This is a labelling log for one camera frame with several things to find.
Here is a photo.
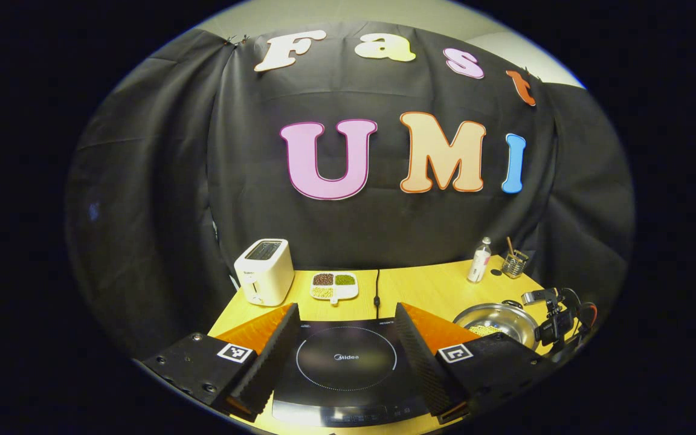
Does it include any white toaster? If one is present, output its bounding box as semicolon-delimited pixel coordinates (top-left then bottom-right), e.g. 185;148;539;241
234;238;295;307

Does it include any steel pot with black handles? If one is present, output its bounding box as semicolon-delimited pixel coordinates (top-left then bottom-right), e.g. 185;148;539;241
452;300;541;351

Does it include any clear bottle with pink label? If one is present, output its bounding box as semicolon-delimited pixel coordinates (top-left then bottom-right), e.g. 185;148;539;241
467;237;492;284

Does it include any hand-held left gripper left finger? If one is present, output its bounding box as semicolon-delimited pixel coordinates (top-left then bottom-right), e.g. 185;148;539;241
140;303;301;424

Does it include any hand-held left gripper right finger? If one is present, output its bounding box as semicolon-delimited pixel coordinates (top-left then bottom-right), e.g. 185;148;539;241
395;302;560;425

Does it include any white divided dish of beans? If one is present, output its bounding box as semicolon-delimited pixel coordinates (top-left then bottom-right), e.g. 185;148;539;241
310;271;359;305

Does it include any black induction cooktop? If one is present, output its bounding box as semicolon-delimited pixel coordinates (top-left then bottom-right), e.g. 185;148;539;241
271;317;445;428

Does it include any wire mesh holder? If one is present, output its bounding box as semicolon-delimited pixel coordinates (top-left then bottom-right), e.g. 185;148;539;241
501;250;530;279

